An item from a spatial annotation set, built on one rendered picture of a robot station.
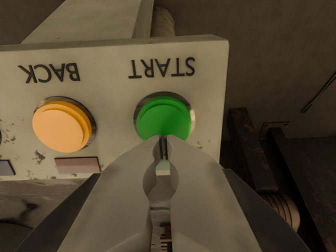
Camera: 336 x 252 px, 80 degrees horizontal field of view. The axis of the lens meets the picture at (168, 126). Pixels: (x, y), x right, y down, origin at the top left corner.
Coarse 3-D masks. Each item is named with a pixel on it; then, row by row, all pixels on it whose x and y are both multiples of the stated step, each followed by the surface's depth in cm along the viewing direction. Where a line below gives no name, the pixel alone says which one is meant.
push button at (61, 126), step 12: (48, 108) 14; (60, 108) 14; (72, 108) 14; (36, 120) 14; (48, 120) 14; (60, 120) 14; (72, 120) 14; (84, 120) 14; (36, 132) 14; (48, 132) 14; (60, 132) 14; (72, 132) 14; (84, 132) 15; (48, 144) 15; (60, 144) 15; (72, 144) 15; (84, 144) 15
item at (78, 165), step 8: (56, 160) 17; (64, 160) 17; (72, 160) 17; (80, 160) 17; (88, 160) 17; (96, 160) 17; (64, 168) 17; (72, 168) 17; (80, 168) 17; (88, 168) 17; (96, 168) 17
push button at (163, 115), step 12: (168, 96) 14; (144, 108) 14; (156, 108) 14; (168, 108) 14; (180, 108) 14; (144, 120) 14; (156, 120) 14; (168, 120) 14; (180, 120) 14; (144, 132) 14; (156, 132) 14; (168, 132) 14; (180, 132) 14
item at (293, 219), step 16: (240, 112) 93; (240, 128) 86; (240, 144) 81; (256, 144) 80; (240, 160) 82; (256, 160) 76; (256, 176) 71; (272, 176) 71; (256, 192) 70; (272, 192) 70; (288, 208) 62
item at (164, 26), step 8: (160, 8) 62; (152, 16) 57; (160, 16) 57; (168, 16) 61; (152, 24) 53; (160, 24) 54; (168, 24) 57; (152, 32) 50; (160, 32) 50; (168, 32) 53
